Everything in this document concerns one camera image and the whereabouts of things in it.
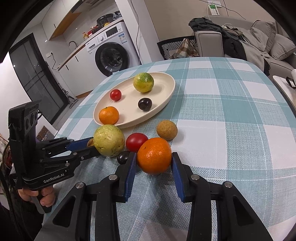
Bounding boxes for grey sofa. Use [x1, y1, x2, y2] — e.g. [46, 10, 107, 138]
[209, 16, 295, 79]

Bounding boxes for dark plum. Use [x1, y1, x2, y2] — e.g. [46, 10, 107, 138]
[138, 98, 152, 111]
[116, 151, 130, 165]

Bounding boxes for large orange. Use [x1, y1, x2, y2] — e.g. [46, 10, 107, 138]
[137, 138, 171, 175]

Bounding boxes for yellow green guava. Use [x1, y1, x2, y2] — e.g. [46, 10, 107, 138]
[93, 125, 125, 157]

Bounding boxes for white side table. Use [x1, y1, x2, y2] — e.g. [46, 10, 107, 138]
[273, 69, 296, 108]

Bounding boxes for small brown longan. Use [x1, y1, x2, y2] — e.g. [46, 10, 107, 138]
[87, 138, 94, 147]

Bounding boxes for dark plum on plate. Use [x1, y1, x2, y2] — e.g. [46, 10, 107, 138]
[138, 98, 152, 111]

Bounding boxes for small orange mandarin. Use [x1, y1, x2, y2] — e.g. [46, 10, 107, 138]
[99, 106, 119, 125]

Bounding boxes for small red tomato on plate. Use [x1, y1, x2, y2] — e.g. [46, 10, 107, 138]
[109, 89, 122, 101]

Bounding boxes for large red tomato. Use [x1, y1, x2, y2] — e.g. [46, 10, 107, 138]
[125, 133, 148, 153]

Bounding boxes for cream oval plate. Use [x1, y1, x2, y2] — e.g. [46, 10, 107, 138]
[93, 72, 176, 129]

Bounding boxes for plaid cloth on chair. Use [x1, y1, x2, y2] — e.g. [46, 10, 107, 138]
[171, 38, 199, 59]

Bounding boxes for white washing machine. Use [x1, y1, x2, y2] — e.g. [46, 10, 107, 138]
[85, 21, 140, 77]

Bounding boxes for grey sofa cushion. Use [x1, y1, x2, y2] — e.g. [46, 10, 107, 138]
[269, 34, 295, 61]

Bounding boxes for person's left hand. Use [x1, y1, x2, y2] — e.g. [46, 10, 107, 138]
[18, 186, 56, 207]

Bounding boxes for black clothes on sofa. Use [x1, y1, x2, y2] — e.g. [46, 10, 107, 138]
[189, 17, 247, 60]

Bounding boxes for black patterned chair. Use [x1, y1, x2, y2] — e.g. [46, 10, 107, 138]
[157, 36, 198, 60]

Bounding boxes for green yellow citrus on plate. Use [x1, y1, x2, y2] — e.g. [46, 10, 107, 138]
[133, 72, 154, 93]

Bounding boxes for white kitchen counter cabinet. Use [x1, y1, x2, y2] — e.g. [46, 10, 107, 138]
[58, 44, 106, 97]

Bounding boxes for dark glass door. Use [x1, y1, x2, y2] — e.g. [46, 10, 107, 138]
[9, 34, 68, 124]

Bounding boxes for brown round fruit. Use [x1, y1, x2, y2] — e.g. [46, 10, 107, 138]
[157, 120, 178, 141]

